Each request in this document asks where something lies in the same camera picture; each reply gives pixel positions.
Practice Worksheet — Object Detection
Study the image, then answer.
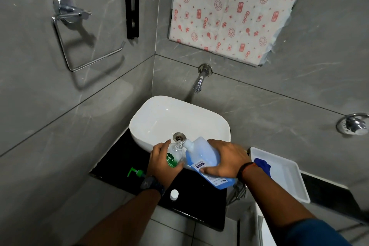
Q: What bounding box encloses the person's left hand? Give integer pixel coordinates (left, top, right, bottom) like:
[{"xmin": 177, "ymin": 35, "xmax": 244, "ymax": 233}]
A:
[{"xmin": 146, "ymin": 140, "xmax": 185, "ymax": 188}]

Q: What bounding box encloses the person's right hand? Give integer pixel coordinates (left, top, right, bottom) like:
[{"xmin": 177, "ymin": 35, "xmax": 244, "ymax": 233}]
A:
[{"xmin": 199, "ymin": 139, "xmax": 251, "ymax": 180}]

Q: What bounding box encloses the clear soap dispenser bottle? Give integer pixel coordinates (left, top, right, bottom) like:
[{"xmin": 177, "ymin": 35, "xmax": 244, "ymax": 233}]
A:
[{"xmin": 165, "ymin": 140, "xmax": 187, "ymax": 169}]

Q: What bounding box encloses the blue liquid refill pouch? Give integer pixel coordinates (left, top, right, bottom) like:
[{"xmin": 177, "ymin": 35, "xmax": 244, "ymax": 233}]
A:
[{"xmin": 183, "ymin": 136, "xmax": 239, "ymax": 190}]

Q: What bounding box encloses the person's right forearm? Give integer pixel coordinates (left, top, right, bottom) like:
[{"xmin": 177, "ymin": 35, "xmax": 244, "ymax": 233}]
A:
[{"xmin": 242, "ymin": 165, "xmax": 320, "ymax": 246}]

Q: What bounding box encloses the person's left forearm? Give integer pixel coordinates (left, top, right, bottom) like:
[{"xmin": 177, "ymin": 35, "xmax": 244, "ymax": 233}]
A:
[{"xmin": 76, "ymin": 187, "xmax": 162, "ymax": 246}]

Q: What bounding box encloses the black wristwatch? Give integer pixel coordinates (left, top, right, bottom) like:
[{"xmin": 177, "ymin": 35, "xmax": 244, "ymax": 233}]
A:
[{"xmin": 140, "ymin": 175, "xmax": 166, "ymax": 197}]

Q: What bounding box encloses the black granite counter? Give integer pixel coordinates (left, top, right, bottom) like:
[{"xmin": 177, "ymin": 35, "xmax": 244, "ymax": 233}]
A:
[{"xmin": 89, "ymin": 128, "xmax": 228, "ymax": 232}]

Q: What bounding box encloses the black red wrist band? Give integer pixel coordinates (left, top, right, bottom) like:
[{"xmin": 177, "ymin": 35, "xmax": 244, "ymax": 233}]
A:
[{"xmin": 236, "ymin": 162, "xmax": 258, "ymax": 183}]

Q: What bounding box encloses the green pump dispenser head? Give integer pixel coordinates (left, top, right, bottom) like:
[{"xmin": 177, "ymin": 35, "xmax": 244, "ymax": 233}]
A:
[{"xmin": 128, "ymin": 167, "xmax": 146, "ymax": 179}]

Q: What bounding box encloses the white ceramic wash basin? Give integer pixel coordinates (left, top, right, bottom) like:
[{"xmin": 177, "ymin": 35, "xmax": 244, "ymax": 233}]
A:
[{"xmin": 129, "ymin": 96, "xmax": 231, "ymax": 172}]

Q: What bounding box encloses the blue cloth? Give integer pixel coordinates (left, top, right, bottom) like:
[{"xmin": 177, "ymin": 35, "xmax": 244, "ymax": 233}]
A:
[{"xmin": 254, "ymin": 158, "xmax": 272, "ymax": 180}]

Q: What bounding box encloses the white plastic tray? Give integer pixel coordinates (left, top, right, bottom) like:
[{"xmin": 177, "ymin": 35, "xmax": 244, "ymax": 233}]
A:
[{"xmin": 250, "ymin": 147, "xmax": 311, "ymax": 204}]

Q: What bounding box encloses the blue sleeve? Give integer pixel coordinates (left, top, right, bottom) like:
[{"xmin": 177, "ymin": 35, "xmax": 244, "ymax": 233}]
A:
[{"xmin": 277, "ymin": 219, "xmax": 353, "ymax": 246}]

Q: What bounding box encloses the white red patterned sheet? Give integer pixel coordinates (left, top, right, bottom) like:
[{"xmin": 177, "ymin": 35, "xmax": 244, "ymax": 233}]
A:
[{"xmin": 168, "ymin": 0, "xmax": 317, "ymax": 67}]

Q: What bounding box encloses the chrome wall spout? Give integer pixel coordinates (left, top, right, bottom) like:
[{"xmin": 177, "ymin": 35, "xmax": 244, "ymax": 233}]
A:
[{"xmin": 193, "ymin": 63, "xmax": 213, "ymax": 94}]

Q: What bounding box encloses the chrome wall tap knob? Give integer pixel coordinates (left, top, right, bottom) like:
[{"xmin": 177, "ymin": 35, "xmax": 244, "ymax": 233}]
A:
[{"xmin": 336, "ymin": 113, "xmax": 369, "ymax": 136}]

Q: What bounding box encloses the chrome towel ring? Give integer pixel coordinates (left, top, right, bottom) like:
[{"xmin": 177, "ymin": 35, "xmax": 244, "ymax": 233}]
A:
[{"xmin": 52, "ymin": 0, "xmax": 126, "ymax": 72}]

